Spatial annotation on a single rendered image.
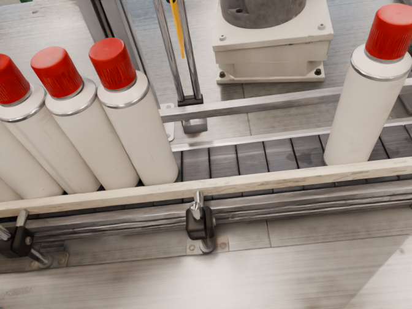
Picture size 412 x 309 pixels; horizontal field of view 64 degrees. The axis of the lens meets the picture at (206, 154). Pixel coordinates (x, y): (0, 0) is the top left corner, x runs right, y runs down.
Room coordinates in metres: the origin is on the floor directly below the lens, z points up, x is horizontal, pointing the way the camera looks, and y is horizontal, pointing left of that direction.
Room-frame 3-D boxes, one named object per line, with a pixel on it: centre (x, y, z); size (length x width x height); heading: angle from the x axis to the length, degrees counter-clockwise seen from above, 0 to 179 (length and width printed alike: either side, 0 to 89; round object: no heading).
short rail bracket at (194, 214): (0.17, 0.02, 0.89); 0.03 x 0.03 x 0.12; 84
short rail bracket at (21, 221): (0.20, 0.24, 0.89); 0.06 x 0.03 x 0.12; 174
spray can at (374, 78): (0.22, -0.17, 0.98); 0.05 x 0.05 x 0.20
